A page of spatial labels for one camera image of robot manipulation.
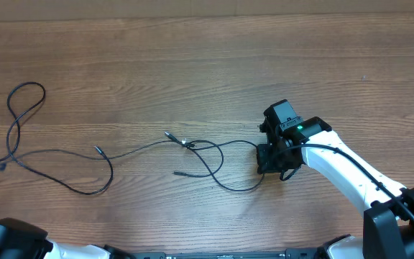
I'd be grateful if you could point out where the black usb cable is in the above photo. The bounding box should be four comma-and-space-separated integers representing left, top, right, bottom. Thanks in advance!
0, 139, 226, 179
0, 81, 114, 196
163, 131, 265, 193

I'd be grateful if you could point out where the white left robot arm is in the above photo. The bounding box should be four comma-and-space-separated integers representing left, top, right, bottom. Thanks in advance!
0, 218, 136, 259

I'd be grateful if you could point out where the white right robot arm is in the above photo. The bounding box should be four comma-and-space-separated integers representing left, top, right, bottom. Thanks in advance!
257, 100, 414, 259

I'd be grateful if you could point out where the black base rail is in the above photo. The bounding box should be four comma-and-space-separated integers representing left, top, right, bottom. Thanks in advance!
131, 247, 384, 259

